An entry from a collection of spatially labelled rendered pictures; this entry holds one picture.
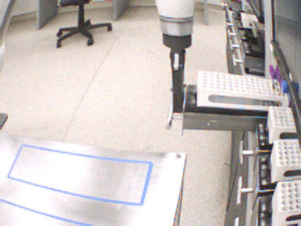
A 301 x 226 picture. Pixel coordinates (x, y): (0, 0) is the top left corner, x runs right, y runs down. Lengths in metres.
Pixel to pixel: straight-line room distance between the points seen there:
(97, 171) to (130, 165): 0.07
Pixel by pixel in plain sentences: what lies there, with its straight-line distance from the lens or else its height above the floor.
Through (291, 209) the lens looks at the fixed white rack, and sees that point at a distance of 0.74.
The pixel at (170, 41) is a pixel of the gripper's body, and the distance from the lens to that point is 1.01.
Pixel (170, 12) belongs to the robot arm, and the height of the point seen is 1.08.
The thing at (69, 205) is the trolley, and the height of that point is 0.82.
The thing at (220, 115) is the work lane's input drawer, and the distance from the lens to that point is 1.07.
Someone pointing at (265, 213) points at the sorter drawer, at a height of 0.82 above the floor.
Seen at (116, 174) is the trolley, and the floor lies 0.82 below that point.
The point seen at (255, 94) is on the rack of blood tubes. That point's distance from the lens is 1.06.
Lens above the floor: 1.38
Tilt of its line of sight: 33 degrees down
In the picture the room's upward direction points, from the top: 2 degrees counter-clockwise
